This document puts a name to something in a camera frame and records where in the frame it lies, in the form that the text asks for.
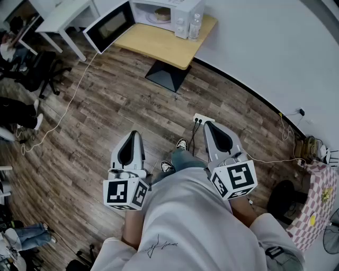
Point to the person's patterned sneaker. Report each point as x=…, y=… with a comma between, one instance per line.
x=167, y=166
x=182, y=144

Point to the person's white shirt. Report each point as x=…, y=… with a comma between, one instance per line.
x=190, y=217

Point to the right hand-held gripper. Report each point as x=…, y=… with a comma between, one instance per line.
x=239, y=178

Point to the person's right forearm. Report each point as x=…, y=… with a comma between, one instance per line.
x=243, y=211

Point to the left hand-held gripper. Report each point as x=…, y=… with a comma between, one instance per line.
x=116, y=191

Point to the person's blue jeans legs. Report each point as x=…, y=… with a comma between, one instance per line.
x=185, y=158

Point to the black floor fan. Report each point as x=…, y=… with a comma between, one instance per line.
x=332, y=235

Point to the person's left patterned sneaker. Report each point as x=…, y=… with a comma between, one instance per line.
x=167, y=166

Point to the person's left forearm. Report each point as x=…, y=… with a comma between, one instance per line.
x=132, y=227

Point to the black office chair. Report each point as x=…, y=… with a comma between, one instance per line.
x=39, y=71

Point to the pink checked tablecloth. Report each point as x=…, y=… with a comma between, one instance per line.
x=315, y=190

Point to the wooden table with black base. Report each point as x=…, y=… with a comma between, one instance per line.
x=159, y=45

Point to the person's right patterned sneaker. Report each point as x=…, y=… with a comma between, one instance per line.
x=182, y=144

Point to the white power strip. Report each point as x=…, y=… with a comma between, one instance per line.
x=202, y=117

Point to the white chair seat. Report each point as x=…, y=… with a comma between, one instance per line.
x=6, y=133

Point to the black wall charger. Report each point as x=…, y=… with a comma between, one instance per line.
x=302, y=112

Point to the white microwave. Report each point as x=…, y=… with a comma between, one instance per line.
x=185, y=10

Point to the white desk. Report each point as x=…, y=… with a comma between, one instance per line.
x=66, y=16

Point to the cardboard box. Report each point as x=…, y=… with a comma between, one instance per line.
x=162, y=13

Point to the black round stool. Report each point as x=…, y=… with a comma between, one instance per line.
x=282, y=195

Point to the clear plastic water bottle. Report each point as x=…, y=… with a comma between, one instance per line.
x=195, y=29

